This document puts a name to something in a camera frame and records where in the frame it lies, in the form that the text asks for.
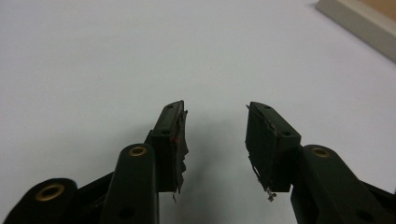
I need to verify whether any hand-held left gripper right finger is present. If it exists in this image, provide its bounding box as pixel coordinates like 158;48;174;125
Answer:
245;101;303;203

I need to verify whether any wooden picture frame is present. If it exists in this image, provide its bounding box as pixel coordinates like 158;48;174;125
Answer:
316;0;396;64

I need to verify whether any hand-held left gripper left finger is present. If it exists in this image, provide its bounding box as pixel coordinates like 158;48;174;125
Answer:
144;100;190;203

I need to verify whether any white table sheet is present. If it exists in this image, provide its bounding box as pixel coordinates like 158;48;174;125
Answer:
0;0;396;224

